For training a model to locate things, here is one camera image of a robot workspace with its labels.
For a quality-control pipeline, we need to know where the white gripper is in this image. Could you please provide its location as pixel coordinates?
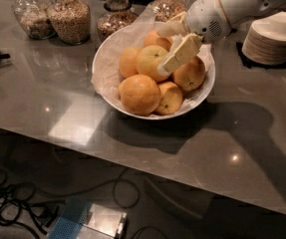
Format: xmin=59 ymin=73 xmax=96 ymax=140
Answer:
xmin=156 ymin=0 xmax=231 ymax=76

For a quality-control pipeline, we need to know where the orange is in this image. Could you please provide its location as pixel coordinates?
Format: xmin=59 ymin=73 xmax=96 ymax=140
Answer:
xmin=137 ymin=45 xmax=169 ymax=83
xmin=154 ymin=82 xmax=183 ymax=116
xmin=119 ymin=46 xmax=142 ymax=79
xmin=171 ymin=57 xmax=205 ymax=92
xmin=119 ymin=75 xmax=160 ymax=116
xmin=143 ymin=30 xmax=172 ymax=51

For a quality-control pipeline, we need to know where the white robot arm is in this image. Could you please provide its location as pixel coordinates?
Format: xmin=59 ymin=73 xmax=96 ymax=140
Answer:
xmin=157 ymin=0 xmax=286 ymax=76

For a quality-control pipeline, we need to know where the white ceramic bowl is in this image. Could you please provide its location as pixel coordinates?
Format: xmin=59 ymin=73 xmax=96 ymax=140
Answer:
xmin=92 ymin=21 xmax=217 ymax=120

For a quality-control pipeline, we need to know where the white paper bowl liner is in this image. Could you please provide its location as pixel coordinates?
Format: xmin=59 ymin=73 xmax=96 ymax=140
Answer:
xmin=91 ymin=7 xmax=215 ymax=120

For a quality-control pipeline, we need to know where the glass jar back right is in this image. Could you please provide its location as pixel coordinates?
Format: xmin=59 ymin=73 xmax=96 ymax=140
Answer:
xmin=150 ymin=0 xmax=185 ymax=22

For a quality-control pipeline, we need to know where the glass jar of granola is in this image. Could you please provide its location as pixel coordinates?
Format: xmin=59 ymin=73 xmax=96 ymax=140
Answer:
xmin=97 ymin=0 xmax=138 ymax=42

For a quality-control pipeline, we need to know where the stack of paper plates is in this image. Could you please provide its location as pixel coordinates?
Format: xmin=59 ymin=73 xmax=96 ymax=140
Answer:
xmin=242 ymin=12 xmax=286 ymax=66

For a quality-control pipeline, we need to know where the black mat under plates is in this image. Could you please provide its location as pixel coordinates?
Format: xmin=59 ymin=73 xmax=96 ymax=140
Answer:
xmin=236 ymin=42 xmax=286 ymax=70

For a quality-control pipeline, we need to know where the glass jar of grains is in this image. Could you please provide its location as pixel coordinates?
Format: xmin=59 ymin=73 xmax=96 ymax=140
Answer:
xmin=47 ymin=0 xmax=91 ymax=45

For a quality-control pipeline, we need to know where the glass jar far left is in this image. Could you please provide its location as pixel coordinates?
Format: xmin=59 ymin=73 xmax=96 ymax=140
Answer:
xmin=12 ymin=0 xmax=55 ymax=40

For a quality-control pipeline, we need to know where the blue and silver floor box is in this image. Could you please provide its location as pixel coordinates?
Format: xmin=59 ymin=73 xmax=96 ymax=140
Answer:
xmin=47 ymin=198 xmax=128 ymax=239

